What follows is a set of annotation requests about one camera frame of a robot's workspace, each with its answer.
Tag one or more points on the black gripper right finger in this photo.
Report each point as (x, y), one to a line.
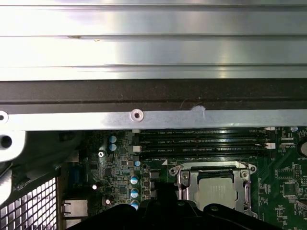
(177, 215)

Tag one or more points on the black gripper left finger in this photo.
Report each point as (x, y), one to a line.
(158, 215)

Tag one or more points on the silver CPU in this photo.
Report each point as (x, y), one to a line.
(216, 191)

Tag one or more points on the metal socket cover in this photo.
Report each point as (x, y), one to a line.
(240, 189)

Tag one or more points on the CPU socket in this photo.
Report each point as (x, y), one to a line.
(216, 174)

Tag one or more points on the black RAM slot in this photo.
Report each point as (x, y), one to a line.
(216, 146)
(216, 154)
(216, 137)
(216, 130)

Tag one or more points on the silver board screw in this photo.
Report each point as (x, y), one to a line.
(101, 154)

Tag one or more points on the green motherboard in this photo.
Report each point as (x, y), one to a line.
(263, 167)

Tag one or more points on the black PC case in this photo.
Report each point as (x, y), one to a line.
(153, 93)

